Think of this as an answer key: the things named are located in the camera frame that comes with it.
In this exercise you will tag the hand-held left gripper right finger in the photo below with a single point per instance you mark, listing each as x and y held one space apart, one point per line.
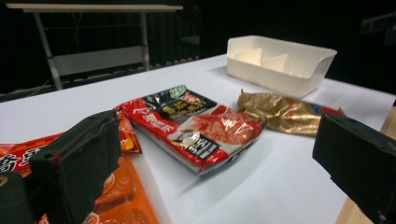
358 158

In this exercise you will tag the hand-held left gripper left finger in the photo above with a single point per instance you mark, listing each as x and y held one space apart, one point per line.
77 155

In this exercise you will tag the red-orange snack packet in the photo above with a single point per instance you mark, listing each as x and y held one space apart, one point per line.
18 152

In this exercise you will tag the orange snack packet clear windows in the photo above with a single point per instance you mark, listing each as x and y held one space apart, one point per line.
130 196

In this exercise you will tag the gold foil snack packet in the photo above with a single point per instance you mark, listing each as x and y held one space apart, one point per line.
286 115

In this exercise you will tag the white plastic bin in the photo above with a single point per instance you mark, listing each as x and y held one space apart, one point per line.
305 62

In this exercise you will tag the red and black snack packet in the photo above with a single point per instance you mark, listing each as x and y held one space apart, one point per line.
193 130

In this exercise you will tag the white sheet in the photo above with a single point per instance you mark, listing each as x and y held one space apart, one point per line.
93 102

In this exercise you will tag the metal frame rail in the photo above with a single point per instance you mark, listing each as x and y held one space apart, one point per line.
93 76

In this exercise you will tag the white table frame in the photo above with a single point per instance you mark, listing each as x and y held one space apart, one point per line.
93 60

